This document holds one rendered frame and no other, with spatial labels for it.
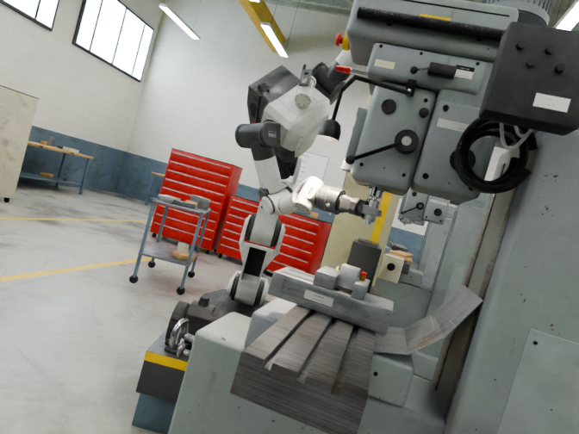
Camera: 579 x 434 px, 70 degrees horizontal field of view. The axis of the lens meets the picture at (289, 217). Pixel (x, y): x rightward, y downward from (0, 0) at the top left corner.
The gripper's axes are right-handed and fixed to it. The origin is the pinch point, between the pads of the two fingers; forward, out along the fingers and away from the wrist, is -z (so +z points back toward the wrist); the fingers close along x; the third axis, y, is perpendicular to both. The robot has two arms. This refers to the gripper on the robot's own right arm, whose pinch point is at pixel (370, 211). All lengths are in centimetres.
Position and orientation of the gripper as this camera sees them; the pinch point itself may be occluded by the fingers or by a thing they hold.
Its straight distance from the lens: 139.1
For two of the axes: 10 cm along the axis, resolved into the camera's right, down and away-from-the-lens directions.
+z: -8.5, -2.7, 4.6
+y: -2.8, 9.6, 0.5
